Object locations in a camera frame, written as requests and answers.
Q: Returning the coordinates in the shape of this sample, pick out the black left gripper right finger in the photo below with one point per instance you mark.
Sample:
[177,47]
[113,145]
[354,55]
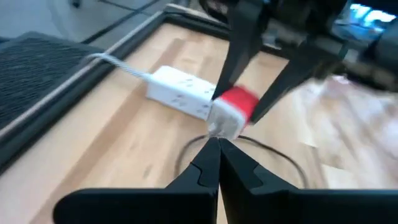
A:
[295,208]

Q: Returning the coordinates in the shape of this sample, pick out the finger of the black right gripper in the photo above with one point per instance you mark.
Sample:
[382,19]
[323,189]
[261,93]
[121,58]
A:
[289,81]
[245,31]

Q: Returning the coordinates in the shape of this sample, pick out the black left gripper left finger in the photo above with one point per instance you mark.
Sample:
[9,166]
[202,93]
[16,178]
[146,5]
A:
[140,205]

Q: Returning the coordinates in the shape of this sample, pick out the white and red USB charger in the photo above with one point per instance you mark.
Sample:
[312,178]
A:
[230,115]

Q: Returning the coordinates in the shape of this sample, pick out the slim white power strip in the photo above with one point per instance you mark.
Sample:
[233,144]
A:
[177,90]

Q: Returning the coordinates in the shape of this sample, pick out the black perforated computer case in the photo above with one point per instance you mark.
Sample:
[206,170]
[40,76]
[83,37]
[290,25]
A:
[37,71]

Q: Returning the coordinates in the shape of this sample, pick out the black aluminium table frame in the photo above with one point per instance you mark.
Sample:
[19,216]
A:
[77,90]

